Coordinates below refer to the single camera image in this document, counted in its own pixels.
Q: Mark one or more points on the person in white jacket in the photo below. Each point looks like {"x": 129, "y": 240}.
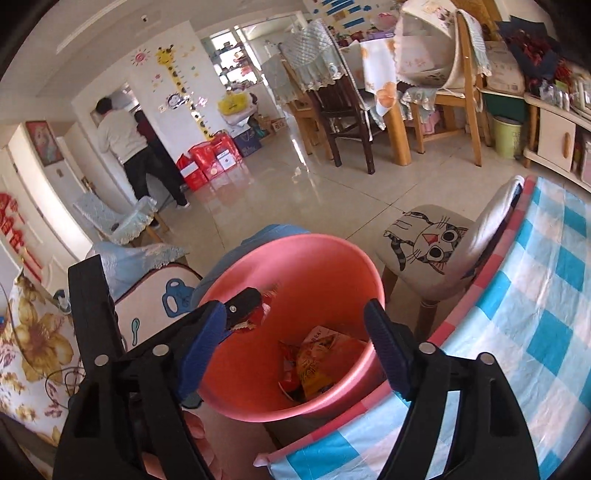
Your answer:
{"x": 117, "y": 134}

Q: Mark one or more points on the cream tv cabinet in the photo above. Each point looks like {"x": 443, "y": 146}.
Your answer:
{"x": 551, "y": 141}

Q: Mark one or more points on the person in red top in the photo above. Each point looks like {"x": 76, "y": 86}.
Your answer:
{"x": 145, "y": 129}

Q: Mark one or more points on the wooden chair with cover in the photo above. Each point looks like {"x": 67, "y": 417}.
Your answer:
{"x": 441, "y": 58}

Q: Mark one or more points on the pink trash bucket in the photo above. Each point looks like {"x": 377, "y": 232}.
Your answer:
{"x": 317, "y": 280}

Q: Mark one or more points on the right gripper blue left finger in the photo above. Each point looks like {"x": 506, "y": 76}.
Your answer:
{"x": 200, "y": 333}

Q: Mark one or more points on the yellow snack bag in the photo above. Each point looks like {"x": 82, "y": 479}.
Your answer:
{"x": 316, "y": 365}

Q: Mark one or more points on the dark flower bouquet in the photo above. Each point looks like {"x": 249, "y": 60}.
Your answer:
{"x": 537, "y": 54}

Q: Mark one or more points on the red crinkled wrapper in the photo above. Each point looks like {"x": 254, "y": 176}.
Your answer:
{"x": 250, "y": 309}

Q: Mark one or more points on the cat print stool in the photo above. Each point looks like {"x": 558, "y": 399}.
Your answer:
{"x": 438, "y": 253}

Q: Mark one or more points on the blue white checkered tablecloth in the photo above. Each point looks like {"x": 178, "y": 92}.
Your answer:
{"x": 530, "y": 309}

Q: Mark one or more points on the left hand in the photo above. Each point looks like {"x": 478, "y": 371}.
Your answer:
{"x": 179, "y": 450}

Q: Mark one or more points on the dining table with cloth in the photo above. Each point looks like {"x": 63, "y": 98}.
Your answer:
{"x": 374, "y": 68}

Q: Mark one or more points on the dark wooden chair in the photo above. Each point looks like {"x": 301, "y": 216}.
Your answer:
{"x": 319, "y": 70}

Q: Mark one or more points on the green waste bin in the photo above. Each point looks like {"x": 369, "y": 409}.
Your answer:
{"x": 507, "y": 137}

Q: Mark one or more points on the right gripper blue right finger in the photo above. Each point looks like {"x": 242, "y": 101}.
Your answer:
{"x": 396, "y": 349}

